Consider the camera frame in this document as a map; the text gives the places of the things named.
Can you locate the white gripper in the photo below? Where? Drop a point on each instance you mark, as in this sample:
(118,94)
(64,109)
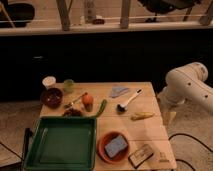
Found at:
(166,108)

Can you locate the yellow banana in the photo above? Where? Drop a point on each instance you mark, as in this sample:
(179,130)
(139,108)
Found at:
(142,115)

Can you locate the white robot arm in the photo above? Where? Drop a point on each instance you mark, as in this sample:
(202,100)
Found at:
(185,83)

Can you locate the green plastic tray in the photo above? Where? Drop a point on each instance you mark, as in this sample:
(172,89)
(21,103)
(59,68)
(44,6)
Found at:
(63,144)

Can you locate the wooden block eraser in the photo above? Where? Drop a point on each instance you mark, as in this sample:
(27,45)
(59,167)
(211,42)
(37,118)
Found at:
(139,156)

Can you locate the blue sponge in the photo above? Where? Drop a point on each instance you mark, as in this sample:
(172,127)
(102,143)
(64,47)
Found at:
(115,146)

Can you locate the grey folded cloth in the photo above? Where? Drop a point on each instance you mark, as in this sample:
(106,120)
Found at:
(118,91)

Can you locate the orange bowl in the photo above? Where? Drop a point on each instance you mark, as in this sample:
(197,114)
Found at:
(105,139)

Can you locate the green chili pepper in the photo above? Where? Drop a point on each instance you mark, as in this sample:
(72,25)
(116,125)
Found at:
(101,108)

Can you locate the orange carrot toy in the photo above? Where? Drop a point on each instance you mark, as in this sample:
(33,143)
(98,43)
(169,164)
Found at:
(87,101)

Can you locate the metal fork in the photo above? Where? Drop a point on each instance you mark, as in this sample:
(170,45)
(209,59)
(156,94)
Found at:
(70,104)

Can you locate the dark brown round object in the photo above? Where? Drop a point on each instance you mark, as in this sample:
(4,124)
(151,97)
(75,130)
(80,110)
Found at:
(72,112)

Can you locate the green cup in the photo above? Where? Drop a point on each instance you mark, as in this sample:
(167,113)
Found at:
(68,85)

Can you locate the dark red bowl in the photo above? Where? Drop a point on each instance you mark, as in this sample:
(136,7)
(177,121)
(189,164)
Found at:
(51,97)

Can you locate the white handled dish brush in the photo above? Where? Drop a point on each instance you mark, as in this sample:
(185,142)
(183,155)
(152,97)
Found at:
(122,107)

